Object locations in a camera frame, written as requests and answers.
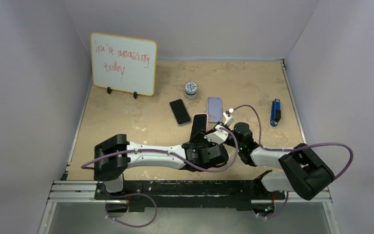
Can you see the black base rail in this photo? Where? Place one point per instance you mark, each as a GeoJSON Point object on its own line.
{"type": "Point", "coordinates": [241, 195]}

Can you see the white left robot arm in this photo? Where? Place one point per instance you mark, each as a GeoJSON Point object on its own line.
{"type": "Point", "coordinates": [116, 154]}

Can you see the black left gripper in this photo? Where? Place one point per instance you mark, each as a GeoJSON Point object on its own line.
{"type": "Point", "coordinates": [199, 137]}

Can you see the orange framed whiteboard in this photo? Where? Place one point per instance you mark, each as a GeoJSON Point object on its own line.
{"type": "Point", "coordinates": [123, 63]}

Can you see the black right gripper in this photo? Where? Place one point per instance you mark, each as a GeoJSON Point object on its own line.
{"type": "Point", "coordinates": [226, 126]}

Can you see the phone in pink case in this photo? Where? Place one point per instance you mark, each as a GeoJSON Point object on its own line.
{"type": "Point", "coordinates": [180, 112]}

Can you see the small black phone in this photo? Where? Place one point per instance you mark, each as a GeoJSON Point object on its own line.
{"type": "Point", "coordinates": [199, 123]}

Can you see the blue black stapler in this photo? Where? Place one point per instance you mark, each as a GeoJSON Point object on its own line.
{"type": "Point", "coordinates": [275, 112]}

